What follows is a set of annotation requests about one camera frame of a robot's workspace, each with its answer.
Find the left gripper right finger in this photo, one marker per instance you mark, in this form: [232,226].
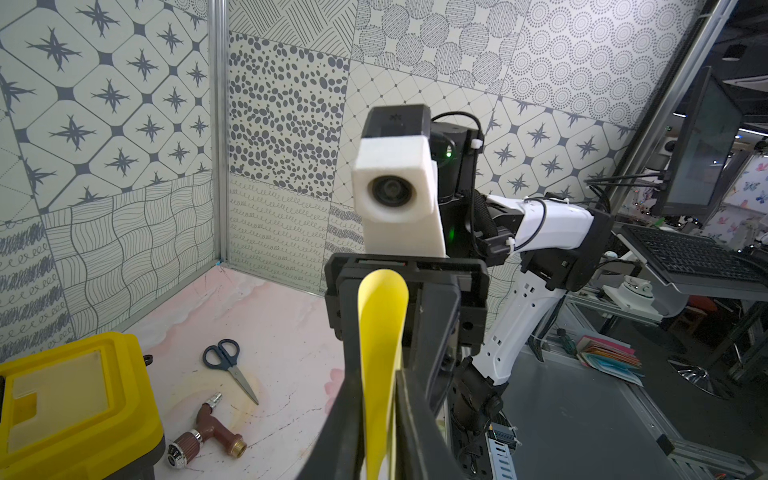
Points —
[421,451]

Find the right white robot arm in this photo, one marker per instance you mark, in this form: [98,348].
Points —
[536,250]

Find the yellow square paper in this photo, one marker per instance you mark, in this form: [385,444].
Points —
[382,302]

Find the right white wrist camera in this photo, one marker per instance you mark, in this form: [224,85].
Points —
[394,181]

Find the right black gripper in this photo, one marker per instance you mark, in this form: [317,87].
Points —
[444,295]

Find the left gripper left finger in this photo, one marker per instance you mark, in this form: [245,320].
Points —
[339,450]

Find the yellow black toolbox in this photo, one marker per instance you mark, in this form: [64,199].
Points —
[84,410]

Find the blue handled scissors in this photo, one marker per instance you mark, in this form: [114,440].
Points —
[224,356]

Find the brown brass water tap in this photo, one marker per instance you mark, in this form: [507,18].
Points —
[182,451]

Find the black keyboard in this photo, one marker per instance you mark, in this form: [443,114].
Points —
[676,254]

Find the stack of coloured papers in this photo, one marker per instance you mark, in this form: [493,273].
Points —
[610,357]

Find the computer monitor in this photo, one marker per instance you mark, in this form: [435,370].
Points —
[699,158]

